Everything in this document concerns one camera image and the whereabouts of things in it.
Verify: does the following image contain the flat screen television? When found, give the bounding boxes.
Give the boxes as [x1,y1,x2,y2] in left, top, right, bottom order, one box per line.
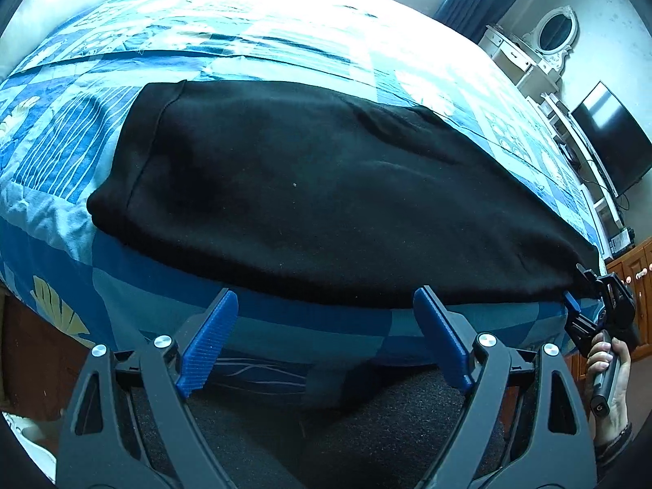
[568,80,652,197]

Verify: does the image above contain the person's right leg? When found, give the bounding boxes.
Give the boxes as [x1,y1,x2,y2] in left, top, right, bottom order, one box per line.
[298,367,513,489]

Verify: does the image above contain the person's leg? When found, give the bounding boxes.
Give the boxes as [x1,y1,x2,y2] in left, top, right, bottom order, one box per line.
[127,390,311,489]
[298,367,513,489]

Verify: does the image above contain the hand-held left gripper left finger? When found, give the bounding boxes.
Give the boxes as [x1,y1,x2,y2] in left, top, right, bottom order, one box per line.
[53,288,240,489]

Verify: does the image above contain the person's right hand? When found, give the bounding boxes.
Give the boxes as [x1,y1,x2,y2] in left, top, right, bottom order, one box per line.
[586,335,633,441]

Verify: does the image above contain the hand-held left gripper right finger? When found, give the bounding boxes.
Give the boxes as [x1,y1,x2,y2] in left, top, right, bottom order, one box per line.
[412,285,599,489]

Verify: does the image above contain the blue patterned bed quilt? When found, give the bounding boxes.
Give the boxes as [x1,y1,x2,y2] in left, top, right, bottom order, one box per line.
[0,0,612,408]

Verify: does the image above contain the white shelf unit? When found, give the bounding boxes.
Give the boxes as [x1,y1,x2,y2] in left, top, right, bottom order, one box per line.
[530,90,628,232]

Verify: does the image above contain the cream tufted headboard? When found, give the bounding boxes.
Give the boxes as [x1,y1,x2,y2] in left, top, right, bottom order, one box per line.
[0,0,130,57]

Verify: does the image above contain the wooden cabinet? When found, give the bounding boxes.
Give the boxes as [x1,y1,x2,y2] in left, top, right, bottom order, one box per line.
[570,237,652,383]

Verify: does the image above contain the white dressing table with mirror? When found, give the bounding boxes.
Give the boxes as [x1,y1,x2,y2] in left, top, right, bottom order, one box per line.
[479,5,582,93]

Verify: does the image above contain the person's left leg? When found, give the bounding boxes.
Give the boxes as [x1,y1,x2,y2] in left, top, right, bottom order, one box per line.
[127,390,311,489]

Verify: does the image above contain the person's right forearm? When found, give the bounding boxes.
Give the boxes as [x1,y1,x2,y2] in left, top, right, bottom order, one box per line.
[592,420,637,470]

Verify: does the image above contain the black pants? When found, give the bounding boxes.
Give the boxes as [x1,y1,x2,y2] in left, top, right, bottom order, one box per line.
[86,80,601,309]

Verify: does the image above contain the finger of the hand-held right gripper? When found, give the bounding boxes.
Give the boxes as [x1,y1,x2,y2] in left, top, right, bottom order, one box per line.
[575,263,612,292]
[562,290,606,355]

